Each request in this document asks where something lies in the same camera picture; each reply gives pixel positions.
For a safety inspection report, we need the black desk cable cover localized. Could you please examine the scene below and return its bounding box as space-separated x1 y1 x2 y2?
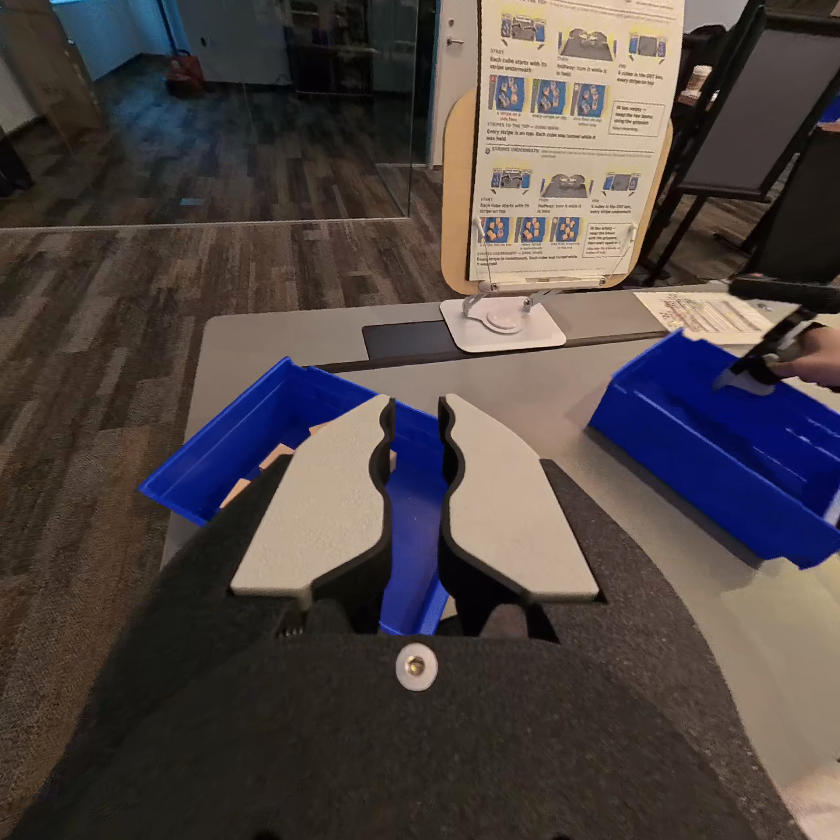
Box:
362 319 670 363

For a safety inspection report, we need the wooden document stand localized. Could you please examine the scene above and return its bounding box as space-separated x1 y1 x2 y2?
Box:
438 88 675 354

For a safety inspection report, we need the dark panel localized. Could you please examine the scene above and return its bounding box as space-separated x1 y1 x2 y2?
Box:
748 125 840 286

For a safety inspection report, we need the black chair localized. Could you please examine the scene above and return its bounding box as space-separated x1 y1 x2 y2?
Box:
640 0 829 286

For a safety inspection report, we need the printed paper sheet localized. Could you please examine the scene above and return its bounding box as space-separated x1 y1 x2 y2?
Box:
633 290 777 346

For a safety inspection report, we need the printed instruction poster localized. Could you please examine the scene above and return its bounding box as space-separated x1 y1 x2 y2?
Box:
467 0 686 283

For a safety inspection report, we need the glass partition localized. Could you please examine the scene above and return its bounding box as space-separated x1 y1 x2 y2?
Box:
0 0 421 231

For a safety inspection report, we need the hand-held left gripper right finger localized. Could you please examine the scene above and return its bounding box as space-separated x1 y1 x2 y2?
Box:
437 392 601 637

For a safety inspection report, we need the person's right hand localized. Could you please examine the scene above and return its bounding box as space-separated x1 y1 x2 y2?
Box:
771 326 840 392

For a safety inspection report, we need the red bag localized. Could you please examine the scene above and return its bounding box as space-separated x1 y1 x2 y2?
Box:
164 51 206 98

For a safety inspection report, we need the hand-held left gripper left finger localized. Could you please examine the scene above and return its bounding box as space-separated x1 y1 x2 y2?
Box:
230 392 396 636

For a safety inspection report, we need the pile of wooden cubes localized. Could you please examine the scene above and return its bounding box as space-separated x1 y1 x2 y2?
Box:
220 420 399 510

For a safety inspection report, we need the blue plastic bin with cubes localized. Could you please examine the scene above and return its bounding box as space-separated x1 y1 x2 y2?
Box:
138 356 454 636

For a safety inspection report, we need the white door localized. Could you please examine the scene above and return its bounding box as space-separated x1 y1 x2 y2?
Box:
430 0 483 170

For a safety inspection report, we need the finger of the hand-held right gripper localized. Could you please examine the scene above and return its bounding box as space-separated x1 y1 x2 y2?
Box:
712 364 777 398

